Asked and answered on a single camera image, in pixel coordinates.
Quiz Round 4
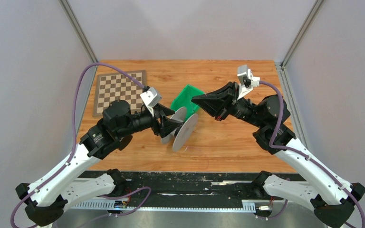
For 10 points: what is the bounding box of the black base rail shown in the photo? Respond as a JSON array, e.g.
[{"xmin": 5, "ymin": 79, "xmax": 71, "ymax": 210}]
[{"xmin": 108, "ymin": 171, "xmax": 272, "ymax": 209}]

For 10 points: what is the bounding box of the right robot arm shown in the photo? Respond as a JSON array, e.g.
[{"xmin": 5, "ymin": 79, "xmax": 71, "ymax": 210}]
[{"xmin": 192, "ymin": 82, "xmax": 365, "ymax": 228}]

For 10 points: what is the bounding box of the thin pink wire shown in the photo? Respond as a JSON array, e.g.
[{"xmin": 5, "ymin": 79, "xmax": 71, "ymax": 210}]
[{"xmin": 182, "ymin": 145, "xmax": 210, "ymax": 169}]

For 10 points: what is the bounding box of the green plastic bin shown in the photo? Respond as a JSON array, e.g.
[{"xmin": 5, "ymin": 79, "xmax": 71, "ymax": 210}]
[{"xmin": 170, "ymin": 84, "xmax": 205, "ymax": 120}]

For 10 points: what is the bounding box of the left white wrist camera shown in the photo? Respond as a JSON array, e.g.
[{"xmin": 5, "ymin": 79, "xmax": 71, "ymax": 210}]
[{"xmin": 140, "ymin": 86, "xmax": 162, "ymax": 116}]

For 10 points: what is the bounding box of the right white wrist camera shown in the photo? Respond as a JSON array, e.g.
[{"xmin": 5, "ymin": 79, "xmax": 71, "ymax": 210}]
[{"xmin": 237, "ymin": 65, "xmax": 260, "ymax": 99}]

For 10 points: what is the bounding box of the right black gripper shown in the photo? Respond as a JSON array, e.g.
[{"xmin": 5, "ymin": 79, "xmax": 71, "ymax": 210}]
[{"xmin": 191, "ymin": 81, "xmax": 265, "ymax": 128}]

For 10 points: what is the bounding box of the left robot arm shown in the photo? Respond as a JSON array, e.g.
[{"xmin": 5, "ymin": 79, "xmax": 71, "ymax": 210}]
[{"xmin": 16, "ymin": 100, "xmax": 187, "ymax": 227}]

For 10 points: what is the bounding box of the grey cable spool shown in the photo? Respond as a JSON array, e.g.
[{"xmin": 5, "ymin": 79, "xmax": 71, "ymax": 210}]
[{"xmin": 161, "ymin": 107, "xmax": 199, "ymax": 152}]

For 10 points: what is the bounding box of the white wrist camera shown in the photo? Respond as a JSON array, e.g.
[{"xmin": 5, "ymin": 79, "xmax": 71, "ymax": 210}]
[
  {"xmin": 140, "ymin": 86, "xmax": 162, "ymax": 116},
  {"xmin": 237, "ymin": 65, "xmax": 260, "ymax": 99}
]

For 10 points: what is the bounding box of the wooden chessboard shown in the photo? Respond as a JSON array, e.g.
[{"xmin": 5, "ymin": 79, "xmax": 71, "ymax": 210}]
[{"xmin": 93, "ymin": 72, "xmax": 143, "ymax": 117}]

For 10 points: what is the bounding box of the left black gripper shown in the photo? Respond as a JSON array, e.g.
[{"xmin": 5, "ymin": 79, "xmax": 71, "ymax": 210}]
[{"xmin": 116, "ymin": 102, "xmax": 183, "ymax": 138}]

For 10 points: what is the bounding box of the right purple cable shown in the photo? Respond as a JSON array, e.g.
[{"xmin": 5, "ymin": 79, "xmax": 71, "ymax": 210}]
[{"xmin": 259, "ymin": 80, "xmax": 365, "ymax": 228}]

